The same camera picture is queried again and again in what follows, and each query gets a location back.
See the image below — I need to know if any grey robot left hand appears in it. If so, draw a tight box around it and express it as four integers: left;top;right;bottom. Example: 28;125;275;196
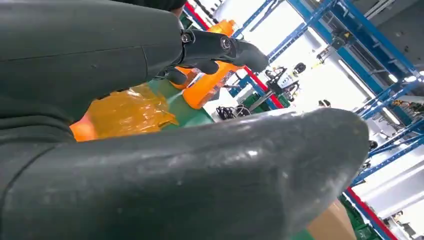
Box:
0;0;370;240

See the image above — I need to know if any black cable bundle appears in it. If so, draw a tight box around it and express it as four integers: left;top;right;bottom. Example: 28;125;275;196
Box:
215;104;252;121

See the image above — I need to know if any black remote controller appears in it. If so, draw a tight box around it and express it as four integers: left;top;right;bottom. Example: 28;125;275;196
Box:
264;62;307;104

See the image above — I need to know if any yellow taped sheet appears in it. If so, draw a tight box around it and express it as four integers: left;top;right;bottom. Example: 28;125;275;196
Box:
86;82;180;141

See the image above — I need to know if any green plastic crate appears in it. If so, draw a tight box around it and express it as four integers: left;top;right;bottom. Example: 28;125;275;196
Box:
339;194;383;240

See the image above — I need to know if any white table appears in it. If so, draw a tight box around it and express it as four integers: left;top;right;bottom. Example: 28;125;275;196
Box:
202;86;269;124

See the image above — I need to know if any orange juice bottle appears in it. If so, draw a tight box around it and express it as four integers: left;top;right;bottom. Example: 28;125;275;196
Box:
182;19;247;111
170;65;200;91
69;111;99;143

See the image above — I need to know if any blue metal rack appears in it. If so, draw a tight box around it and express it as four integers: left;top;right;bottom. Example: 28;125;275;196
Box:
231;0;424;187

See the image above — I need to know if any brown cardboard box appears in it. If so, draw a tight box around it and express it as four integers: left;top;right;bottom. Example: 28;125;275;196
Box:
306;198;358;240

